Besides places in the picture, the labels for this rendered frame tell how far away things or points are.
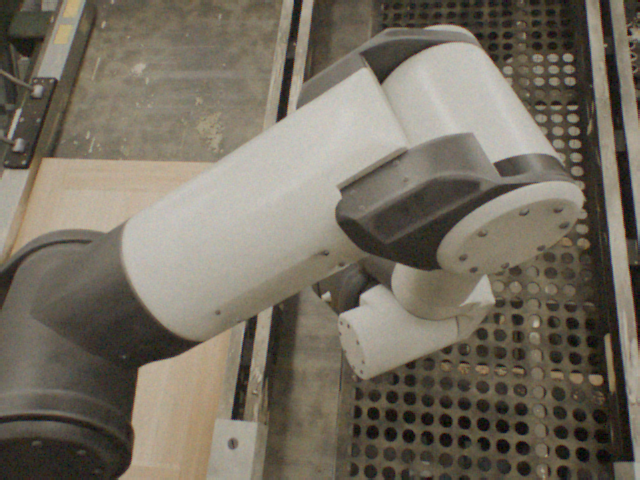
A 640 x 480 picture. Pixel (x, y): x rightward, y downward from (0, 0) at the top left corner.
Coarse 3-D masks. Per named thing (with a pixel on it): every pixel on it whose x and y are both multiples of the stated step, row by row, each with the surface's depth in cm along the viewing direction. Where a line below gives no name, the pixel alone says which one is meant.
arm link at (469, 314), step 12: (396, 264) 46; (396, 276) 45; (396, 288) 45; (480, 288) 45; (408, 300) 44; (468, 300) 44; (480, 300) 45; (492, 300) 47; (420, 312) 44; (432, 312) 44; (444, 312) 44; (456, 312) 45; (468, 312) 46; (480, 312) 48; (468, 324) 50; (468, 336) 53
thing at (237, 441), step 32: (288, 0) 104; (320, 0) 110; (288, 32) 101; (288, 64) 101; (288, 96) 100; (256, 320) 85; (256, 352) 79; (224, 384) 78; (256, 384) 77; (224, 416) 76; (256, 416) 76; (224, 448) 74; (256, 448) 75
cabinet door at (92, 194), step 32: (64, 160) 103; (96, 160) 102; (128, 160) 101; (32, 192) 101; (64, 192) 101; (96, 192) 100; (128, 192) 99; (160, 192) 98; (32, 224) 98; (64, 224) 98; (96, 224) 97; (192, 352) 86; (224, 352) 85; (160, 384) 85; (192, 384) 84; (160, 416) 83; (192, 416) 82; (160, 448) 81; (192, 448) 80
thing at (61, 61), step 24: (72, 24) 113; (48, 48) 111; (72, 48) 112; (48, 72) 109; (72, 72) 112; (48, 120) 105; (48, 144) 105; (0, 192) 99; (24, 192) 99; (0, 216) 97; (0, 240) 95; (0, 264) 94
